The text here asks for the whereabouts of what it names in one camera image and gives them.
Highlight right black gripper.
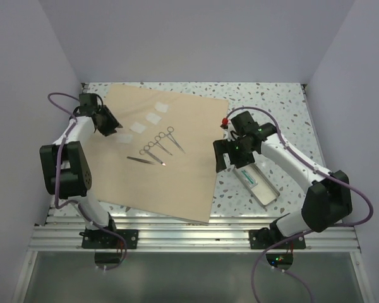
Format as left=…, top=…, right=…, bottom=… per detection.
left=214, top=136, right=255, bottom=173

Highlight white gauze pad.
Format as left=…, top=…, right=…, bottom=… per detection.
left=117, top=134, right=133, bottom=144
left=129, top=122, right=147, bottom=134
left=154, top=102, right=169, bottom=113
left=145, top=112, right=162, bottom=125

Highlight green white suture packet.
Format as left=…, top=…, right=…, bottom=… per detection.
left=241, top=169, right=258, bottom=189

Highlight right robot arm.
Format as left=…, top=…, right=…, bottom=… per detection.
left=213, top=111, right=352, bottom=248

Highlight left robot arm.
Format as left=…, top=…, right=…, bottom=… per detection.
left=39, top=92, right=122, bottom=248

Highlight steel tweezers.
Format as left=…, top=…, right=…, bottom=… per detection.
left=126, top=156, right=154, bottom=165

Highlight metal instrument tray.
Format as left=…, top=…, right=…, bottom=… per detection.
left=234, top=163, right=280, bottom=207

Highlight steel scissors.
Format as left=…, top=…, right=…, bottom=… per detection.
left=139, top=145, right=166, bottom=167

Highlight steel forceps middle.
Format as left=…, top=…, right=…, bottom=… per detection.
left=148, top=135, right=172, bottom=156

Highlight steel forceps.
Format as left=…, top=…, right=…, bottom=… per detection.
left=148, top=135, right=172, bottom=156
left=158, top=126, right=185, bottom=153

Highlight steel forceps far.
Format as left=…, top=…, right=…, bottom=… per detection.
left=158, top=126, right=185, bottom=153

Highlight beige cloth mat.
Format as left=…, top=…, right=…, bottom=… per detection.
left=83, top=84, right=229, bottom=223

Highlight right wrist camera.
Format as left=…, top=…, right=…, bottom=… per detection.
left=220, top=117, right=231, bottom=130

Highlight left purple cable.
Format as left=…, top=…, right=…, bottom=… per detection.
left=47, top=92, right=128, bottom=269

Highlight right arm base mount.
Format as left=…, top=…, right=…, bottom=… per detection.
left=248, top=227, right=306, bottom=250

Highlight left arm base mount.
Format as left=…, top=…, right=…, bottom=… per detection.
left=79, top=229, right=139, bottom=249

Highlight aluminium rail frame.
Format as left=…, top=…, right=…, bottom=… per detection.
left=11, top=82, right=375, bottom=303

